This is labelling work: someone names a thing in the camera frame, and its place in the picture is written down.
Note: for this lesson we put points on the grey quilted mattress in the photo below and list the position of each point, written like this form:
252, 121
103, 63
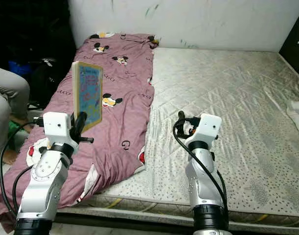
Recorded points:
218, 98

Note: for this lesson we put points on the black backpack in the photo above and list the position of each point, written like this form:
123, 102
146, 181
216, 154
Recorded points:
51, 85

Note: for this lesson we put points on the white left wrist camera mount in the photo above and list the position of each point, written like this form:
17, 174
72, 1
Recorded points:
56, 128

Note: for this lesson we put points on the dark tufted headboard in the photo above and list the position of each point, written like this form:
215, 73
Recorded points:
295, 46

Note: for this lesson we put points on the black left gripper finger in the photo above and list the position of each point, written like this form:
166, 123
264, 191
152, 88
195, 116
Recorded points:
80, 123

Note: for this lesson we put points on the person in grey trousers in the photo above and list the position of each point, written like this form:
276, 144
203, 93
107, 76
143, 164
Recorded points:
5, 103

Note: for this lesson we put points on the pink Mickey Mouse blanket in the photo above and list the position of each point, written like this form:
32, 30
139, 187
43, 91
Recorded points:
120, 137

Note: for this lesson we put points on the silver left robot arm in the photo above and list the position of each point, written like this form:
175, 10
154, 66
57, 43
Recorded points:
41, 186

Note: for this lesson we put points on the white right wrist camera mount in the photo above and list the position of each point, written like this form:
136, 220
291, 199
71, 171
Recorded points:
209, 127

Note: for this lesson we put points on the dark bed base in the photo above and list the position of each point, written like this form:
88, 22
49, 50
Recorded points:
144, 229

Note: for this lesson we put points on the colourful children's book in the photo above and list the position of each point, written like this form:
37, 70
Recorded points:
89, 90

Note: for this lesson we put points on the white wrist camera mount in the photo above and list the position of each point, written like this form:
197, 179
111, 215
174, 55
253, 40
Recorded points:
56, 128
209, 127

